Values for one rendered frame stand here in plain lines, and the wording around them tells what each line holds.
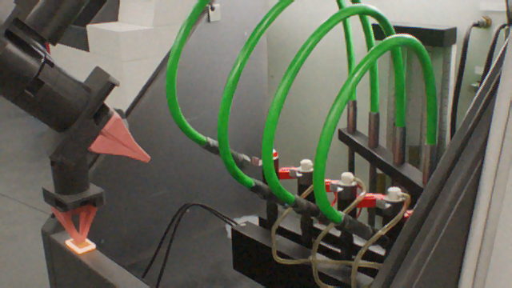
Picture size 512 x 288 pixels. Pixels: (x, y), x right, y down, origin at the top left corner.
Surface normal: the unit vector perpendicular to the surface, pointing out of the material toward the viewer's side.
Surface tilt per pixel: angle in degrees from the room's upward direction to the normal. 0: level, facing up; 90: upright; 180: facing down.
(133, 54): 90
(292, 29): 90
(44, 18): 90
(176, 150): 90
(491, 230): 76
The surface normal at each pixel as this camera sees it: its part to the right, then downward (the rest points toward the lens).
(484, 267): -0.74, 0.00
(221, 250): -0.04, -0.95
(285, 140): -0.75, 0.23
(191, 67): 0.66, 0.21
